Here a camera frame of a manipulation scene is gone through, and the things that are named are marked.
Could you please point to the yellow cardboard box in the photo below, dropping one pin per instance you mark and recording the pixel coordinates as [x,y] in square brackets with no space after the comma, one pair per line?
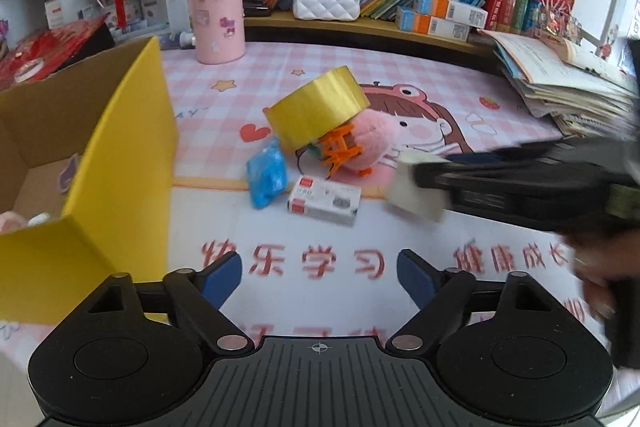
[125,187]

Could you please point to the orange plastic clip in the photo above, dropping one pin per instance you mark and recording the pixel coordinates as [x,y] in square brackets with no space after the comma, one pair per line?
[340,152]

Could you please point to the colourful acrylic ornament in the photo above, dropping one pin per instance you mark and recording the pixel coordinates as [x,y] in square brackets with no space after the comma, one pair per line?
[561,24]

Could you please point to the stack of papers and workbooks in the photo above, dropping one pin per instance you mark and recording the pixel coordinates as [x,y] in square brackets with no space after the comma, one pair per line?
[560,82]

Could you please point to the orange and blue carton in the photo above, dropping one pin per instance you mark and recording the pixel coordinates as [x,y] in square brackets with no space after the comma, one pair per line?
[432,24]
[450,9]

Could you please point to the white tube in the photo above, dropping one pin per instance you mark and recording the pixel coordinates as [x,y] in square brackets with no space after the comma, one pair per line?
[182,41]

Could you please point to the blue plastic packet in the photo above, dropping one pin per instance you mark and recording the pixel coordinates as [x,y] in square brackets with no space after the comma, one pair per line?
[265,177]

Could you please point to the person's right hand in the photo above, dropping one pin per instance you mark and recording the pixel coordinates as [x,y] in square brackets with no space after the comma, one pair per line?
[595,279]

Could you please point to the pink checked printed tablecloth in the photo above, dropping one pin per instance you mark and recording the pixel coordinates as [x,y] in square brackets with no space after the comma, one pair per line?
[325,234]

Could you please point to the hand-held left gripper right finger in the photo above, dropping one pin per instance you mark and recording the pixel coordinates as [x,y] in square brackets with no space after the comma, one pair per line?
[415,278]

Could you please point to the red paper decorations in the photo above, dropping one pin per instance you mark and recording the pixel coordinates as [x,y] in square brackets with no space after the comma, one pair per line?
[50,42]

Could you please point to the small white box red label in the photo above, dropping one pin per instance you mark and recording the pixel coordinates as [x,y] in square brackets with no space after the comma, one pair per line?
[325,202]

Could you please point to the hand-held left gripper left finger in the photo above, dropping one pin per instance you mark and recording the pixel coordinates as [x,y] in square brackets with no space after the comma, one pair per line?
[222,280]

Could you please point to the white charger plug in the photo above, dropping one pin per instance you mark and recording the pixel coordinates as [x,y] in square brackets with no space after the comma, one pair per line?
[417,199]

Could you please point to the large pink plush toy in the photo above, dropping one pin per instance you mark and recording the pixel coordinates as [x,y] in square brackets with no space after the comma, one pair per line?
[17,221]

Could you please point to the yellow tape roll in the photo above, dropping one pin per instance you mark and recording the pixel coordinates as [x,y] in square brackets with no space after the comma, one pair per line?
[315,107]

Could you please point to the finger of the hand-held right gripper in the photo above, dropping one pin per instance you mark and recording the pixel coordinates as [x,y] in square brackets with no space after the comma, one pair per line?
[455,182]
[500,153]

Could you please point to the pink cylinder container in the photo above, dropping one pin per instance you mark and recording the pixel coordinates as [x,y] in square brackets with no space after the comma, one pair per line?
[215,17]

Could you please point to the white tape roll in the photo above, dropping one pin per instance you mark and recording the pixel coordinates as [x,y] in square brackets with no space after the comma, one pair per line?
[27,69]

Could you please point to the red and green thick books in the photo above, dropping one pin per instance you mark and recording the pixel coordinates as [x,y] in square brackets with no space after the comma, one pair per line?
[510,9]

